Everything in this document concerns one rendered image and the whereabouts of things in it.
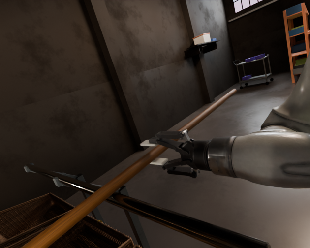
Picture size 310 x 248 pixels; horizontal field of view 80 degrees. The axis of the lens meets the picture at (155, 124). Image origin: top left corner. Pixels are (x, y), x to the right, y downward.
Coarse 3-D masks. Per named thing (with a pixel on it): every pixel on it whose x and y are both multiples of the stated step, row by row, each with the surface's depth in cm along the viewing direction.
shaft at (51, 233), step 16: (224, 96) 100; (208, 112) 84; (144, 160) 54; (128, 176) 49; (96, 192) 44; (112, 192) 45; (80, 208) 40; (64, 224) 37; (32, 240) 34; (48, 240) 35
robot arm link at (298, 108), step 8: (304, 72) 39; (304, 80) 39; (296, 88) 42; (304, 88) 40; (296, 96) 42; (304, 96) 40; (288, 104) 43; (296, 104) 41; (304, 104) 41; (272, 112) 45; (280, 112) 43; (288, 112) 42; (296, 112) 41; (304, 112) 41; (272, 120) 44; (280, 120) 42; (288, 120) 41; (296, 120) 40; (304, 120) 40; (264, 128) 43; (296, 128) 40; (304, 128) 40
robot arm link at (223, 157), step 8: (232, 136) 41; (216, 144) 41; (224, 144) 39; (232, 144) 39; (208, 152) 41; (216, 152) 40; (224, 152) 38; (208, 160) 41; (216, 160) 39; (224, 160) 38; (216, 168) 40; (224, 168) 39; (232, 168) 38; (232, 176) 39
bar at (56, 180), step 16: (48, 176) 79; (64, 176) 69; (80, 176) 125; (96, 208) 132; (128, 208) 41; (144, 208) 38; (160, 208) 37; (176, 224) 32; (192, 224) 31; (208, 224) 30; (144, 240) 100; (208, 240) 28; (224, 240) 27; (240, 240) 25; (256, 240) 25
